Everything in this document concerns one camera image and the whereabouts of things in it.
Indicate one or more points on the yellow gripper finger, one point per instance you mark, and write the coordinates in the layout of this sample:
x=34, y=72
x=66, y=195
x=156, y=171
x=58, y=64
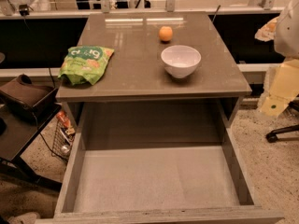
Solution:
x=284, y=89

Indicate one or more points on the green rice chip bag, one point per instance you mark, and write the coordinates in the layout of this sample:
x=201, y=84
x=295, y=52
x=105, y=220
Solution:
x=85, y=64

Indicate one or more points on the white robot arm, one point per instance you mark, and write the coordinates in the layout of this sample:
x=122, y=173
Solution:
x=284, y=31

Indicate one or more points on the grey cabinet with top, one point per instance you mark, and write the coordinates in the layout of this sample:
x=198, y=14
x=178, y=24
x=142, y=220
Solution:
x=152, y=56

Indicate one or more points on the open grey top drawer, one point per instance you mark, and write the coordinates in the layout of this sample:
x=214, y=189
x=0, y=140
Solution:
x=165, y=162

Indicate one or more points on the black office chair base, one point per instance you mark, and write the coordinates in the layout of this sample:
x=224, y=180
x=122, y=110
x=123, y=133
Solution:
x=272, y=137

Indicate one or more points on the white bowl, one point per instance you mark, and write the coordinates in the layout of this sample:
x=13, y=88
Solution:
x=180, y=61

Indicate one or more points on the orange fruit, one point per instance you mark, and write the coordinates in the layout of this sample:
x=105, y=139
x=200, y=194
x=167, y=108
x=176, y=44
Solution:
x=165, y=33

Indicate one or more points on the red bottle in basket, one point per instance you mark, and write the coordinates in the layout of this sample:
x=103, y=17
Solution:
x=62, y=117

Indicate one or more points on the black side table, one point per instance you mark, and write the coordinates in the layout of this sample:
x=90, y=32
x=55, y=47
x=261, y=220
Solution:
x=17, y=136

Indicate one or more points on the black power adapter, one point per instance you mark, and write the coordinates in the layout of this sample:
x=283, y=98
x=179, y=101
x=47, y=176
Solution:
x=24, y=10

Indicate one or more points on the wire basket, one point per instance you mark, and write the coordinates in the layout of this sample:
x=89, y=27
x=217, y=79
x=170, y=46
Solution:
x=61, y=149

